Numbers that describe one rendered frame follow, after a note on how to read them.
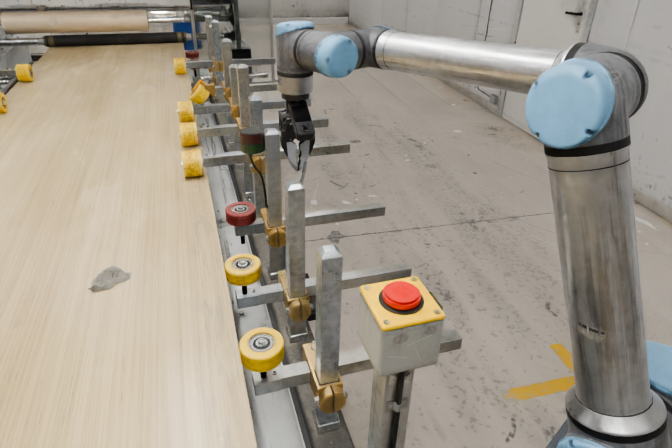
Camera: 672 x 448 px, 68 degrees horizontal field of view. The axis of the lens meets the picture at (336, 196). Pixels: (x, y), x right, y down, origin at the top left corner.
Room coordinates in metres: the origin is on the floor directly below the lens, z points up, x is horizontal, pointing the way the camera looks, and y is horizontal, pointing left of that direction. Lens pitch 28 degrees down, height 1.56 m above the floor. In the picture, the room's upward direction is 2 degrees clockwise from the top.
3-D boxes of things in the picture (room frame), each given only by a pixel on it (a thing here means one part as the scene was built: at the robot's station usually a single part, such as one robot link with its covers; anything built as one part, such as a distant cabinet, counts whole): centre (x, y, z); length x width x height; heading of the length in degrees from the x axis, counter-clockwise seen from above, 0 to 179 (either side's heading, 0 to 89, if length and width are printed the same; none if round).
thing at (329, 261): (0.66, 0.01, 0.88); 0.04 x 0.04 x 0.48; 18
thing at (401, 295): (0.41, -0.07, 1.22); 0.04 x 0.04 x 0.02
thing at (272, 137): (1.13, 0.16, 0.90); 0.04 x 0.04 x 0.48; 18
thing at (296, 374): (0.72, -0.06, 0.80); 0.44 x 0.03 x 0.04; 108
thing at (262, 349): (0.66, 0.13, 0.85); 0.08 x 0.08 x 0.11
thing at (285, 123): (1.23, 0.11, 1.15); 0.09 x 0.08 x 0.12; 18
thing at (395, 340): (0.41, -0.07, 1.18); 0.07 x 0.07 x 0.08; 18
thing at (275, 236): (1.16, 0.17, 0.85); 0.14 x 0.06 x 0.05; 18
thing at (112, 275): (0.84, 0.48, 0.91); 0.09 x 0.07 x 0.02; 142
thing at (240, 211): (1.15, 0.25, 0.85); 0.08 x 0.08 x 0.11
